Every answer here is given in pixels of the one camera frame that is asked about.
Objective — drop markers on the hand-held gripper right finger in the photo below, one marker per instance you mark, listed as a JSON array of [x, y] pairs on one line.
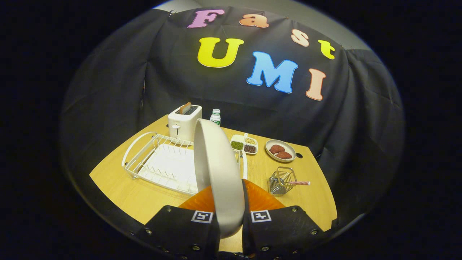
[[281, 231]]

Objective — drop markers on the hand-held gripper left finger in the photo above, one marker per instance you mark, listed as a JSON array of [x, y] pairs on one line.
[[180, 231]]

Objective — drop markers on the beige round plate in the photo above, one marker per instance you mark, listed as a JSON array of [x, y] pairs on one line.
[[220, 173]]

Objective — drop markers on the grey round plate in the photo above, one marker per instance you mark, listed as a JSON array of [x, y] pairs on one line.
[[270, 154]]

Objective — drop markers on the white divided dish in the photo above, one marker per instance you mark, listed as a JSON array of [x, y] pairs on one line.
[[242, 139]]

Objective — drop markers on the white drip tray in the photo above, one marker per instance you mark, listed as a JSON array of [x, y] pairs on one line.
[[169, 166]]

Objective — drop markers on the red meat patty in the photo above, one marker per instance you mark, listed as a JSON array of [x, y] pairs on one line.
[[277, 149], [285, 155]]

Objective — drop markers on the dark red beans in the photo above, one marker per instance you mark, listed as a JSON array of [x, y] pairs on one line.
[[250, 148]]

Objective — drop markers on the yellow beans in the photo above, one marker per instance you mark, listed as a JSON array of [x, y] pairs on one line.
[[250, 140]]

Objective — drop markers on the green beans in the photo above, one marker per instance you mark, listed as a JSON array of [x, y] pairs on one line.
[[237, 145]]

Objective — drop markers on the white toaster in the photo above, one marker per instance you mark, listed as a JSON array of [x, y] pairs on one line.
[[182, 124]]

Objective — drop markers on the white bottle green label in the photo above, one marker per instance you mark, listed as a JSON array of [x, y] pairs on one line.
[[216, 116]]

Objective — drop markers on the brown bread slice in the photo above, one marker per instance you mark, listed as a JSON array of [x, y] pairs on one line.
[[185, 108]]

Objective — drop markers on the black backdrop cloth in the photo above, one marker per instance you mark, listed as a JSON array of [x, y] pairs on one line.
[[119, 90]]

